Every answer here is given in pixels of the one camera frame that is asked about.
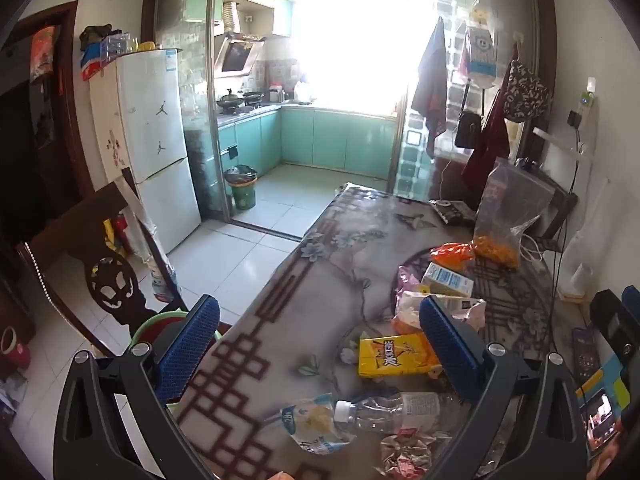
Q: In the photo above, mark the blue red box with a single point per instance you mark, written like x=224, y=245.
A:
x=92, y=62

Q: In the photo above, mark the dark bag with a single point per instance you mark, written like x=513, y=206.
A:
x=95, y=35

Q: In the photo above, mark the red basin with green rim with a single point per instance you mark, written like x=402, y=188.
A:
x=160, y=321

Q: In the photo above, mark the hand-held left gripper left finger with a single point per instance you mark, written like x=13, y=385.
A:
x=192, y=342

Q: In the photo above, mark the red pot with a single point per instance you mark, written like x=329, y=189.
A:
x=15, y=347

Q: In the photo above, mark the clear plastic container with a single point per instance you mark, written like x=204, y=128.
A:
x=117, y=44

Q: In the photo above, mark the clear plastic bottle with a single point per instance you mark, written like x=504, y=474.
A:
x=390, y=412

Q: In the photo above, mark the green trash bin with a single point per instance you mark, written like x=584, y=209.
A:
x=241, y=189

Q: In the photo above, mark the floral tablecloth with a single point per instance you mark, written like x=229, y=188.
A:
x=310, y=285

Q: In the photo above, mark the black patterned pouch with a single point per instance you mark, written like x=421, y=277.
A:
x=452, y=212

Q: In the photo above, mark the dark red garment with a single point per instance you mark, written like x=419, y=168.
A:
x=487, y=145

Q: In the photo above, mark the silver wrapper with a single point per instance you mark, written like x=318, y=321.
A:
x=405, y=455

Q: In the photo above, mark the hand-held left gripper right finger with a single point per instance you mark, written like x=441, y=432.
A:
x=450, y=350

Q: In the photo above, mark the blue red hanging cloth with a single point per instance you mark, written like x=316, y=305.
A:
x=432, y=85

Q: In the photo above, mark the pale pink cardboard box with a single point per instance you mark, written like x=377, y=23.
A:
x=415, y=310

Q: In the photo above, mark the orange snack bag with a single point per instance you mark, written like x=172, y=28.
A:
x=452, y=252

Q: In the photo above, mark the range hood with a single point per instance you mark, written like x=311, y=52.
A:
x=240, y=55

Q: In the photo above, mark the white blue milk carton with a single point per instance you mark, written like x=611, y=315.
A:
x=447, y=280

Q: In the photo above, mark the black remote control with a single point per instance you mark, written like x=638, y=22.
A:
x=585, y=355

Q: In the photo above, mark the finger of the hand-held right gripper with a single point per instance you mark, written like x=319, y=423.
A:
x=632, y=297
x=607, y=317

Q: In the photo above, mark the white refrigerator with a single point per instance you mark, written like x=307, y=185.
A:
x=150, y=125

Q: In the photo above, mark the red hanging decoration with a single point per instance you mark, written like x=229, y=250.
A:
x=44, y=52

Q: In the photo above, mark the white cartoon apron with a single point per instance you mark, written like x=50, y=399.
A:
x=480, y=45

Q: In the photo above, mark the black wok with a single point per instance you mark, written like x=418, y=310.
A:
x=230, y=100

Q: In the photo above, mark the phone with lit screen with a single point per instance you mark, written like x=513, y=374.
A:
x=600, y=420

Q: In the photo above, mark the white wall charger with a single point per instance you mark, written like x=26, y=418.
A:
x=586, y=97

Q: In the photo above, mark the black white patterned bag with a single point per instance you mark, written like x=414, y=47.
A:
x=525, y=90

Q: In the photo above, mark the large water jug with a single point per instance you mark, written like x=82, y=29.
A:
x=164, y=285

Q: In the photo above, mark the teal kitchen cabinets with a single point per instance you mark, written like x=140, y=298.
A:
x=325, y=135

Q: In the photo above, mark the yellow drink carton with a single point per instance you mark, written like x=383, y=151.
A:
x=395, y=355

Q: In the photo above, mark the small black shoulder bag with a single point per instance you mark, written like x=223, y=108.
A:
x=468, y=129

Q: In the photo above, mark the yellow toy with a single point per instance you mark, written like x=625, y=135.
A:
x=109, y=237

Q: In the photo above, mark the blue yellow book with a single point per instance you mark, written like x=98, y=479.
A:
x=602, y=377

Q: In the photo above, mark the white plastic device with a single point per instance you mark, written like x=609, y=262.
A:
x=585, y=260

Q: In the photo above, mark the dark wooden carved chair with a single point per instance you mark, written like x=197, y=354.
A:
x=75, y=260

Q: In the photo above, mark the clear bag of orange snacks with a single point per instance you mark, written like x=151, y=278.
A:
x=500, y=247

